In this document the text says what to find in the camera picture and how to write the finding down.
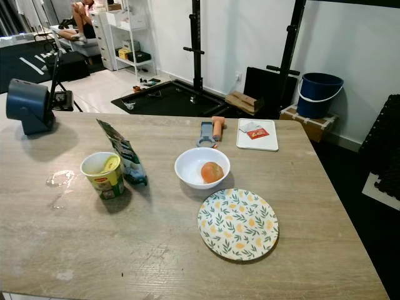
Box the black foam floor tiles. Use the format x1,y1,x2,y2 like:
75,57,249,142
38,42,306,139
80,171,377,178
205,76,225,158
312,141,400,300

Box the long flat cardboard box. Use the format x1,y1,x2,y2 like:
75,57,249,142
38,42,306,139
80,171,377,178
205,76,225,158
225,91,264,116

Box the yellow instant noodle cup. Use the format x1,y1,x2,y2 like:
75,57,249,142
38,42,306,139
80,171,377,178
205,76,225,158
80,152,126,201

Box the black steel rack post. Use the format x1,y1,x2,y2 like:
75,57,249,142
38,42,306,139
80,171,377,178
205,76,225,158
266,0,308,112
182,0,206,96

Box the dark grey tabletop device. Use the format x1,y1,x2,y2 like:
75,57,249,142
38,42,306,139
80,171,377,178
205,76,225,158
6,77,53,137

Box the white cutting board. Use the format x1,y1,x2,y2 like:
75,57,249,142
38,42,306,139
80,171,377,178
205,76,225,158
236,119,280,153

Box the black gym floor mat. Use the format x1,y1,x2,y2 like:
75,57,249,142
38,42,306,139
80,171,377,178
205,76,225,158
111,79,233,118

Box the white shelving unit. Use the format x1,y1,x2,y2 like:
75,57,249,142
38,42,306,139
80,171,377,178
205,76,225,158
106,0,154,79

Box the black rug with white markings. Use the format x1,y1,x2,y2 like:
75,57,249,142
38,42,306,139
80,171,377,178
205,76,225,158
0,40,64,95

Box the black tripod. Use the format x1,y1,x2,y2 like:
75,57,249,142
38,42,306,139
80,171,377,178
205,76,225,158
46,50,83,114

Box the blue bucket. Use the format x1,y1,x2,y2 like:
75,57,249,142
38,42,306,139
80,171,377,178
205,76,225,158
297,72,345,120

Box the red packet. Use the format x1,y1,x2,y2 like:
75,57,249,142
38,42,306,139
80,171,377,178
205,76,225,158
246,127,270,140

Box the black textured foam mat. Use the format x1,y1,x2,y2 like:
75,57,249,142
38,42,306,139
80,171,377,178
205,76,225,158
359,94,400,201

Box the grey sofa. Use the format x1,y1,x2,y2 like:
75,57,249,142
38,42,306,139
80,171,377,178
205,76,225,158
51,25,101,59

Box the white drawer cabinet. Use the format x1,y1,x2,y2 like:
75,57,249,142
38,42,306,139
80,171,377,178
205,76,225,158
91,12,117,71

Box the brown cardboard box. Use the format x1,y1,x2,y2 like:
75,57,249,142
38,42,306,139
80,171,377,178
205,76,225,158
280,105,339,144

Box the grey metal tool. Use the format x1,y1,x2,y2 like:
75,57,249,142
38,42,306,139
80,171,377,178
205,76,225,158
196,122,217,149

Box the green snack pouch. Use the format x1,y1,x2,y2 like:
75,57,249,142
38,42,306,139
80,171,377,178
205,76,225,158
97,119,149,188

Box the seated person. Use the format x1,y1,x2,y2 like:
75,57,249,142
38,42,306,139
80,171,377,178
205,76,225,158
59,0,96,42

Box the floral patterned plate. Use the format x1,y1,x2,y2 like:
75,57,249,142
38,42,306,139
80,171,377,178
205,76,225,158
197,189,280,263

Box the orange cylindrical stick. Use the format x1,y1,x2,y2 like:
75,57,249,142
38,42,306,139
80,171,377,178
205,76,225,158
212,116,226,143

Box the plain white bowl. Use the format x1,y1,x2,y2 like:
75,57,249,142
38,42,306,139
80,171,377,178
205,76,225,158
174,147,231,191

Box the orange round fruit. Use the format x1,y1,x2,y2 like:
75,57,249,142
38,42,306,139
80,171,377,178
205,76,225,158
201,161,225,184

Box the black flat panel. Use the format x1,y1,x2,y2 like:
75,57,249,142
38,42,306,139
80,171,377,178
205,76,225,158
244,67,298,114

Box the clear plastic wrap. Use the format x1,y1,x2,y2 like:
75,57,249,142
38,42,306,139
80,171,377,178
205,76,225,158
46,170,75,189

